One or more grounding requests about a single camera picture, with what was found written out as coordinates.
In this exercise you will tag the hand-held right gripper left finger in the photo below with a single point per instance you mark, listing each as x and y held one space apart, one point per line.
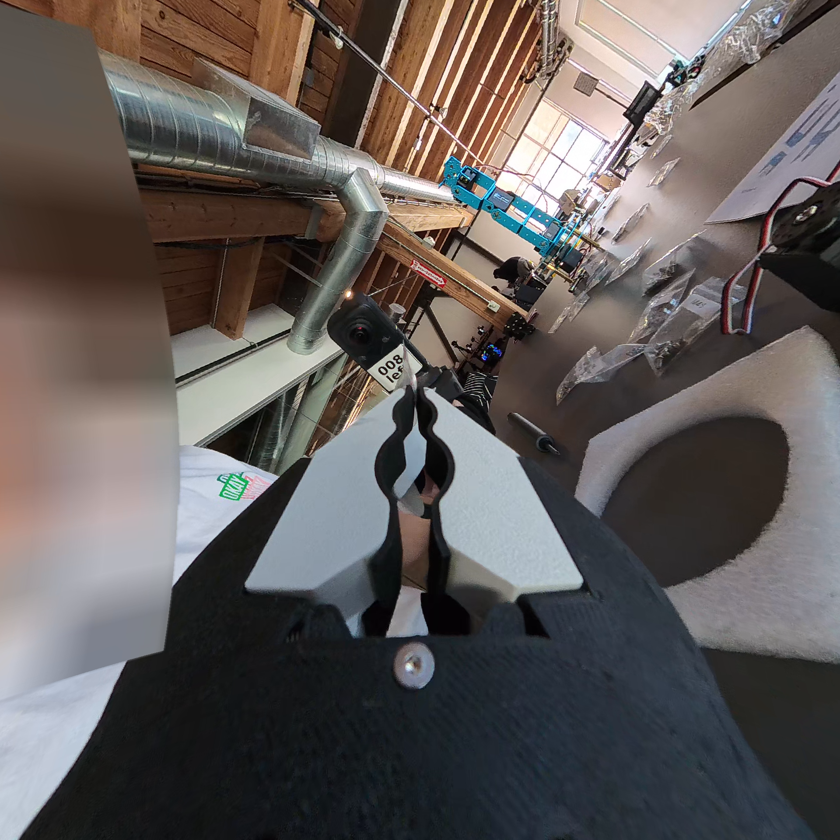
328 525

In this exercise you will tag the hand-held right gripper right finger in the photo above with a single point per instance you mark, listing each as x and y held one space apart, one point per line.
499 525

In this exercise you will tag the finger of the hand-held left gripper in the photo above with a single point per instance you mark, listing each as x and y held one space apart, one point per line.
410 482

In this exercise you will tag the blue toy robot arm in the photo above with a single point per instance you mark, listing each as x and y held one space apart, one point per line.
518 210

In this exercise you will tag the red white sign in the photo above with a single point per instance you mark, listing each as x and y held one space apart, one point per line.
428 272

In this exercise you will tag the black precision screwdriver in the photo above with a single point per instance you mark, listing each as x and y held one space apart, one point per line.
535 436

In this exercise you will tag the scattered clear screw bags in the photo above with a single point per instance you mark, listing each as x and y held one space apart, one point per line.
669 308

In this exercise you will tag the black monitor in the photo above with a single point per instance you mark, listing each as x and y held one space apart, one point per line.
642 102

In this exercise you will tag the open instruction manual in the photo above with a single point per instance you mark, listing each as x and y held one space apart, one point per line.
787 164

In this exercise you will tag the crumpled large plastic wrapping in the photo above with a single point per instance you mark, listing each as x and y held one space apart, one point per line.
741 39

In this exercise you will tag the white foam frame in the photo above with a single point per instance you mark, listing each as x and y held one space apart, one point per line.
754 590

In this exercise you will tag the metal ventilation duct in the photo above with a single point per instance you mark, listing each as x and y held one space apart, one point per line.
197 118

